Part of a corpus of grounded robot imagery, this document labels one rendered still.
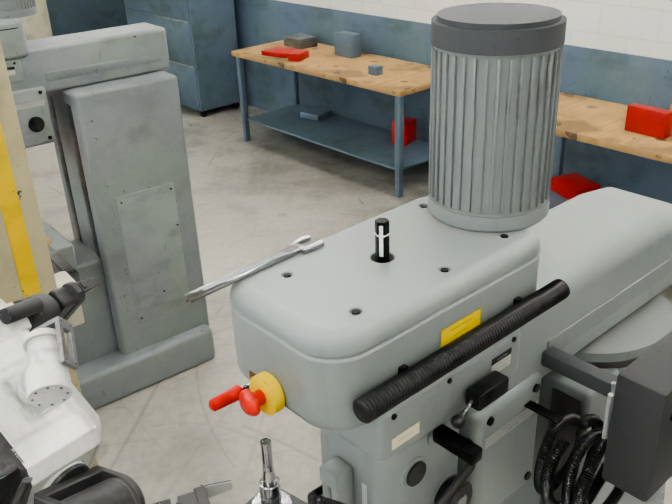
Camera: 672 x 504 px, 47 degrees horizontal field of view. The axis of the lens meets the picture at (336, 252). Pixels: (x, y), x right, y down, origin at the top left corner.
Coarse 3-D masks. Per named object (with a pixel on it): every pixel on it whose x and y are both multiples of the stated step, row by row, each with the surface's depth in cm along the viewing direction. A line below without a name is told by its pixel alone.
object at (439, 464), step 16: (432, 432) 122; (336, 448) 126; (352, 448) 123; (416, 448) 120; (432, 448) 124; (352, 464) 124; (368, 464) 121; (384, 464) 120; (400, 464) 120; (416, 464) 121; (432, 464) 125; (448, 464) 129; (368, 480) 122; (384, 480) 121; (400, 480) 121; (416, 480) 122; (432, 480) 127; (368, 496) 124; (384, 496) 123; (400, 496) 123; (416, 496) 125; (432, 496) 129
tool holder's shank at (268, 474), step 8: (264, 440) 163; (264, 448) 162; (264, 456) 164; (272, 456) 165; (264, 464) 165; (272, 464) 165; (264, 472) 166; (272, 472) 166; (264, 480) 166; (272, 480) 166
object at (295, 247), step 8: (296, 240) 120; (304, 240) 120; (320, 240) 119; (288, 248) 117; (296, 248) 117; (304, 248) 117; (312, 248) 118; (272, 256) 115; (280, 256) 115; (288, 256) 116; (256, 264) 113; (264, 264) 113; (272, 264) 114; (232, 272) 111; (240, 272) 111; (248, 272) 111; (256, 272) 112; (216, 280) 109; (224, 280) 109; (232, 280) 109; (200, 288) 107; (208, 288) 107; (216, 288) 107; (184, 296) 106; (192, 296) 105; (200, 296) 106
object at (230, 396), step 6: (246, 384) 119; (228, 390) 117; (234, 390) 117; (240, 390) 117; (216, 396) 116; (222, 396) 116; (228, 396) 116; (234, 396) 116; (210, 402) 115; (216, 402) 115; (222, 402) 115; (228, 402) 116; (234, 402) 117; (210, 408) 116; (216, 408) 115
